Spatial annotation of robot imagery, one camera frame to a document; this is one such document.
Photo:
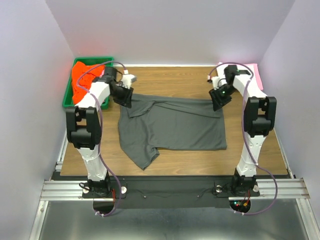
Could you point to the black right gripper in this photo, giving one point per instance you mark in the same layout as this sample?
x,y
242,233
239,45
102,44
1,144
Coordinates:
x,y
219,102

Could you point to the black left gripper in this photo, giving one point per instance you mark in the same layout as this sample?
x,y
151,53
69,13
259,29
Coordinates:
x,y
126,100

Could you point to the grey t shirt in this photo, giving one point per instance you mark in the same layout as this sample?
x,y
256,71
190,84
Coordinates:
x,y
173,123

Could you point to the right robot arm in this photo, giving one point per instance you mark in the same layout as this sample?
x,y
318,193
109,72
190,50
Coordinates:
x,y
258,118

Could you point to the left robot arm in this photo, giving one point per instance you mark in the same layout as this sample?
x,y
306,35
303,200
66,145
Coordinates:
x,y
84,125

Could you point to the white folded t shirt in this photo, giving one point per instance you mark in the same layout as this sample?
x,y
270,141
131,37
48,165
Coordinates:
x,y
221,75

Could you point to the pink folded t shirt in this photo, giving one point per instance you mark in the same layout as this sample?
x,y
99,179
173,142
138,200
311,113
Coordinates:
x,y
254,67

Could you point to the orange t shirt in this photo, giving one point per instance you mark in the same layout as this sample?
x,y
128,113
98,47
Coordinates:
x,y
86,81

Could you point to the green plastic bin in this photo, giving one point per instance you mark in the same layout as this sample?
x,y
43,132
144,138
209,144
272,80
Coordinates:
x,y
89,61

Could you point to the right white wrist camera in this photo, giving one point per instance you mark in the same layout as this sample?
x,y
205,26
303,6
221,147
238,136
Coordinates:
x,y
216,81

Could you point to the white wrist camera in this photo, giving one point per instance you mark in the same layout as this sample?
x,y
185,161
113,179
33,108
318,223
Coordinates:
x,y
127,80
216,81

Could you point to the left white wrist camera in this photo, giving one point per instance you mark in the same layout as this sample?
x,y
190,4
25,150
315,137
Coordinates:
x,y
127,80

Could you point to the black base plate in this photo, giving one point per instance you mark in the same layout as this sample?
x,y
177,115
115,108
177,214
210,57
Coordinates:
x,y
169,192

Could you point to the aluminium frame rail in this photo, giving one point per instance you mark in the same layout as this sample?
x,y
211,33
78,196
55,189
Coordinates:
x,y
70,190

